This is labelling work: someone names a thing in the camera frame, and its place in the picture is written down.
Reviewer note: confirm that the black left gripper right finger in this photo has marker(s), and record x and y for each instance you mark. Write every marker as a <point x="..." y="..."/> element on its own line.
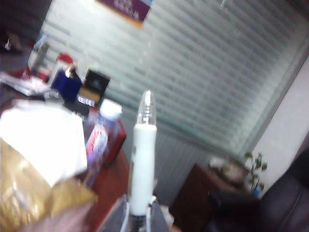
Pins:
<point x="157" y="217"/>

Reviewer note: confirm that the black gold gift box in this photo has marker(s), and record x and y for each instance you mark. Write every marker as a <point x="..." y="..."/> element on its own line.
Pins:
<point x="95" y="84"/>

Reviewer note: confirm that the red square box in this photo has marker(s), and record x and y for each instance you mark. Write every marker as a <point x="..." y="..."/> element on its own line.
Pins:
<point x="117" y="142"/>

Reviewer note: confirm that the clear water bottle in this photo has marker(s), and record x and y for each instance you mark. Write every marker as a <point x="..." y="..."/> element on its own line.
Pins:
<point x="99" y="142"/>

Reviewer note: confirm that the black leather sofa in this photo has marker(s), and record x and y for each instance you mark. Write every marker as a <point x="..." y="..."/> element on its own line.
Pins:
<point x="277" y="205"/>

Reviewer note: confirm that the gold tissue box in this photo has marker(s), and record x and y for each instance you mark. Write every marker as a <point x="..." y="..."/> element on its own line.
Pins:
<point x="29" y="193"/>

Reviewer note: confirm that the brown wooden cabinet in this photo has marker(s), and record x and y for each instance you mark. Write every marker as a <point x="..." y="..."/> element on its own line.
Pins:
<point x="202" y="183"/>

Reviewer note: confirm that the green potted plant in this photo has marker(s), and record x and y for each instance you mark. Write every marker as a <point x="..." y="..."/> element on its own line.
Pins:
<point x="257" y="169"/>

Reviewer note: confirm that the white pen clear cap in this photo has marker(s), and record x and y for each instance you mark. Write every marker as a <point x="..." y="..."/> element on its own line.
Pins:
<point x="143" y="157"/>

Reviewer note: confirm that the blue container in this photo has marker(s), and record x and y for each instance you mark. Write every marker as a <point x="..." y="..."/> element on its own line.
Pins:
<point x="65" y="87"/>

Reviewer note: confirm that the white window blinds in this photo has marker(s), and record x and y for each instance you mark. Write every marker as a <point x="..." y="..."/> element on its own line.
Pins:
<point x="193" y="72"/>

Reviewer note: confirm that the white tissue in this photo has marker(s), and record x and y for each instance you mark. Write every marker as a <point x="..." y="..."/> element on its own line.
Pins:
<point x="43" y="140"/>

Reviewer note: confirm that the purple wall poster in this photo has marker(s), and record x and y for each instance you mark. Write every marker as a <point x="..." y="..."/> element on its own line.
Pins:
<point x="125" y="10"/>

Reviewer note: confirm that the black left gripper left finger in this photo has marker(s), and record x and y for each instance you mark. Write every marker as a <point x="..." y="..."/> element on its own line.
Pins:
<point x="118" y="215"/>

